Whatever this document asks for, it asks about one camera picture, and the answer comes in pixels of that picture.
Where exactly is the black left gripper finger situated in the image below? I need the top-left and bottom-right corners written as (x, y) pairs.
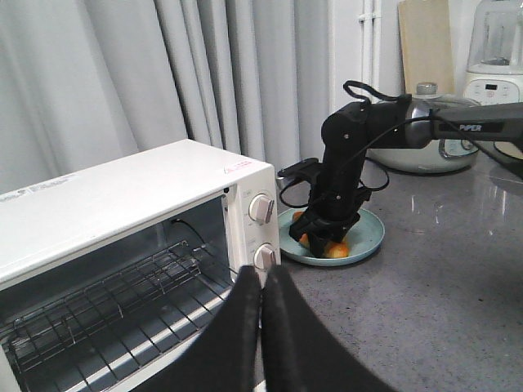
top-left (307, 230), bottom-right (329, 257)
top-left (329, 220), bottom-right (358, 243)
top-left (136, 265), bottom-right (262, 391)
top-left (261, 265), bottom-right (393, 391)

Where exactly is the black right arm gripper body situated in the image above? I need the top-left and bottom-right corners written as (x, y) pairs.
top-left (304, 161), bottom-right (372, 221)

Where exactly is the golden croissant bread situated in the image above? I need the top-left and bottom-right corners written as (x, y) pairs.
top-left (289, 211), bottom-right (349, 259)

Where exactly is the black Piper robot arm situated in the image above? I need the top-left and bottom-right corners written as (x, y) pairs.
top-left (139, 95), bottom-right (522, 391)

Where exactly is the lower oven knob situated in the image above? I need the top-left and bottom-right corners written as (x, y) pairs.
top-left (253, 243), bottom-right (277, 270)

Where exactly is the oven knob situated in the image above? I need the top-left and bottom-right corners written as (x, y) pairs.
top-left (248, 194), bottom-right (275, 225)
top-left (253, 243), bottom-right (277, 270)

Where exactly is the upper oven knob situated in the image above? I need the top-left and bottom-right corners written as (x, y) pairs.
top-left (248, 194), bottom-right (275, 225)

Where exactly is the white Toshiba toaster oven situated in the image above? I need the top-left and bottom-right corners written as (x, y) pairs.
top-left (0, 138), bottom-right (281, 392)

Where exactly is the teal round plate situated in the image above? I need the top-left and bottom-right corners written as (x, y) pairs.
top-left (278, 208), bottom-right (385, 267)

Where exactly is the white rice cooker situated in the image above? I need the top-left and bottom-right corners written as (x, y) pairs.
top-left (368, 82), bottom-right (479, 174)

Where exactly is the wooden cutting board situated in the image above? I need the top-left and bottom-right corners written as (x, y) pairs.
top-left (398, 1), bottom-right (454, 94)

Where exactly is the cream blender appliance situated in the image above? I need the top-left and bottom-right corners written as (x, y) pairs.
top-left (463, 1), bottom-right (522, 105)

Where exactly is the grey curtain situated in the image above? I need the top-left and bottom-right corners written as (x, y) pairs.
top-left (0, 0), bottom-right (405, 197)

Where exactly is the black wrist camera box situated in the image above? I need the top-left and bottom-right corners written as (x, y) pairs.
top-left (276, 158), bottom-right (322, 190)

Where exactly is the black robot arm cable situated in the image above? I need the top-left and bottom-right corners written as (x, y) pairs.
top-left (279, 79), bottom-right (523, 209)

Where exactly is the chrome oven wire rack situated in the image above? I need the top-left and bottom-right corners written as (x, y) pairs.
top-left (1, 242), bottom-right (238, 391)

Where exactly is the white wall pipe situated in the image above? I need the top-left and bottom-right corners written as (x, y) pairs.
top-left (358, 0), bottom-right (382, 88)

